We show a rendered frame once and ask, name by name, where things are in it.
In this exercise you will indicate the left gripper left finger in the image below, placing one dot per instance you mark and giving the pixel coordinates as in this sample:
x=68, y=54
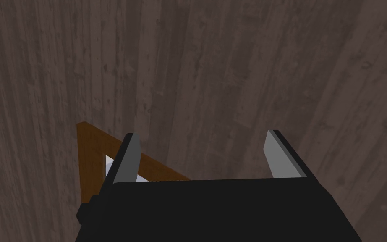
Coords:
x=129, y=161

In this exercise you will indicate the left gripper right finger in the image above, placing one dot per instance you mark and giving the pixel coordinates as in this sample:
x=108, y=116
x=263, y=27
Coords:
x=282, y=158

